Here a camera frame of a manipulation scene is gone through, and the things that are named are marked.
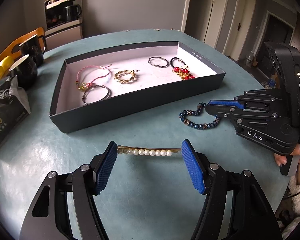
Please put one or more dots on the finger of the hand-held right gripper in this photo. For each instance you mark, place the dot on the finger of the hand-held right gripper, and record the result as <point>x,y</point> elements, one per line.
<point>222,102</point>
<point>220,112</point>

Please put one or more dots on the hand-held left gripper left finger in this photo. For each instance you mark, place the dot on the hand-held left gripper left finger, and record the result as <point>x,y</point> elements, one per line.
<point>105,167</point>

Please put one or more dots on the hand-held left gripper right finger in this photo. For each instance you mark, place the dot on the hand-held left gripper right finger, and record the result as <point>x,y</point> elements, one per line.
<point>192,167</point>

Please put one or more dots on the pearl hair clip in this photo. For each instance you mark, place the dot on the pearl hair clip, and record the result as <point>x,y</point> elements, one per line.
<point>147,152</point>

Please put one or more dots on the black cardboard box tray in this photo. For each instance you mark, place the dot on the black cardboard box tray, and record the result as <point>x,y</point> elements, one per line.
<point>140,105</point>

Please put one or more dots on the gold round hair clip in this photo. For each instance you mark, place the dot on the gold round hair clip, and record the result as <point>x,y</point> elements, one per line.
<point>126,80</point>

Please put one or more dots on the clear water bottle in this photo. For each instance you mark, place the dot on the clear water bottle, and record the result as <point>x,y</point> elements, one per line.
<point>249,59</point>

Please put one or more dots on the dark door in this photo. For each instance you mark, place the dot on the dark door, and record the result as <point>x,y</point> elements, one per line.
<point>277,35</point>

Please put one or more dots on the plain white door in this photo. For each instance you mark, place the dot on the plain white door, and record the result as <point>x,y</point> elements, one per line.
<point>217,12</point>

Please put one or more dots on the black tissue pack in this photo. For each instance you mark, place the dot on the black tissue pack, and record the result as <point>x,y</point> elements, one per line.
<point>5,120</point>

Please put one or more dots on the white fleece clothing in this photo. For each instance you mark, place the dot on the white fleece clothing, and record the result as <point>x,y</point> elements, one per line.
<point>298,202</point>

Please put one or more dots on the round black mug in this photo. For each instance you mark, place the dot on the round black mug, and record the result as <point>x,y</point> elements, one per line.
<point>25,72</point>

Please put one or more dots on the tea bar water dispenser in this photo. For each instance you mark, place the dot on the tea bar water dispenser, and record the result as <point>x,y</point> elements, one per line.
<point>65,35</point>

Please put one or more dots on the tall black mug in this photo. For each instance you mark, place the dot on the tall black mug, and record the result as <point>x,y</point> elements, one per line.
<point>31,50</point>

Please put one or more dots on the wooden chair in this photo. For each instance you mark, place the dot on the wooden chair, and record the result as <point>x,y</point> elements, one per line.
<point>37,31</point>

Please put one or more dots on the black kettle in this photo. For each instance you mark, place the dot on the black kettle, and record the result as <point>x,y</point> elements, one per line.
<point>71,12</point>

